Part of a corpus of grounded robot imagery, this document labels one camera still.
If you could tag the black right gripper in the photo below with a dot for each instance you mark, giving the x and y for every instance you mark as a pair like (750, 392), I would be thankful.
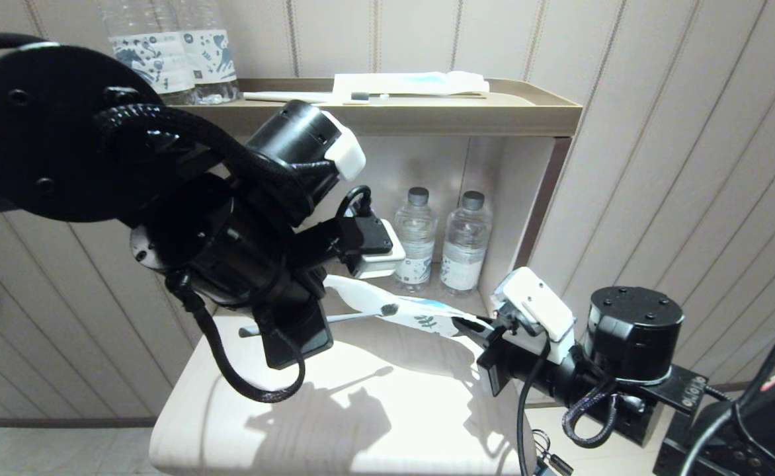
(513, 363)

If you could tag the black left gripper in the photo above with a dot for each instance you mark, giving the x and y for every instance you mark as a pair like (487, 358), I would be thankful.
(295, 334)

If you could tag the pale green toothbrush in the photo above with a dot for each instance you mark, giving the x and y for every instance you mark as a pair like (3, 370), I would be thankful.
(361, 315)

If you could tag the white blue plastic wrapper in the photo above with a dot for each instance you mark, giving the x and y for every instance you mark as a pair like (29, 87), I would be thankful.
(374, 301)

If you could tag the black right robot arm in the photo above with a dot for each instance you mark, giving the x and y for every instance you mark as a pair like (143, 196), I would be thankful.
(632, 337)

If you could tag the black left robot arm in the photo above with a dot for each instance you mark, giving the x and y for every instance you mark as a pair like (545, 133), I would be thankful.
(43, 132)

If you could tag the small clear water bottle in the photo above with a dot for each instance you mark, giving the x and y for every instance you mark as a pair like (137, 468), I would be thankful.
(465, 254)
(420, 244)

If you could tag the black key bunch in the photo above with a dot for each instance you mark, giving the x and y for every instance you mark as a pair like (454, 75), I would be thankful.
(549, 459)

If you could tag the brown open shelf unit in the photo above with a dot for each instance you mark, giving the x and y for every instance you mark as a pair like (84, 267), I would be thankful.
(460, 120)

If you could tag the white toothbrush dark bristles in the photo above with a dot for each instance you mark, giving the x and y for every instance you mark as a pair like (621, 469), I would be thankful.
(268, 97)

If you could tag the large clear water bottle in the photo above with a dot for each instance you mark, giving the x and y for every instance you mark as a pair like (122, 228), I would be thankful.
(215, 59)
(156, 59)

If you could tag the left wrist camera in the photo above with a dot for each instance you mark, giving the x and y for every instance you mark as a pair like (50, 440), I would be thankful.
(381, 261)

